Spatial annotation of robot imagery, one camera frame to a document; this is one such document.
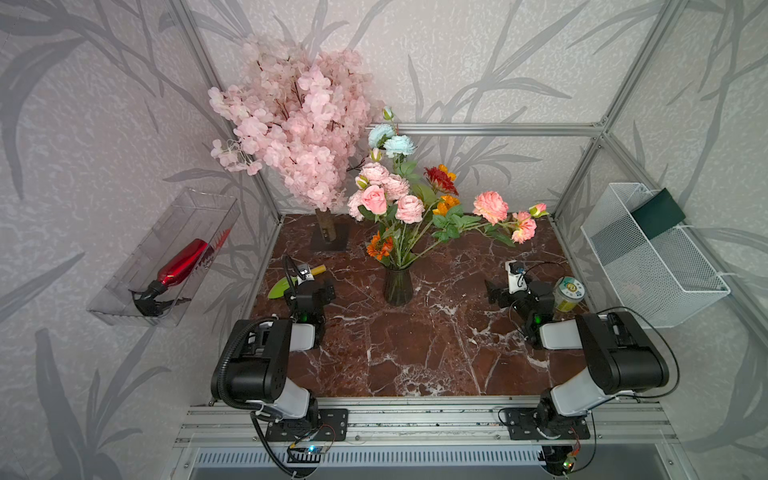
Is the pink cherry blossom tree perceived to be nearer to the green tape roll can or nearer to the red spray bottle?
the red spray bottle

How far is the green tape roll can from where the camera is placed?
91 centimetres

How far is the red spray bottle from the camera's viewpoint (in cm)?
59

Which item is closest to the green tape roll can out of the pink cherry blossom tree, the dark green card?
the dark green card
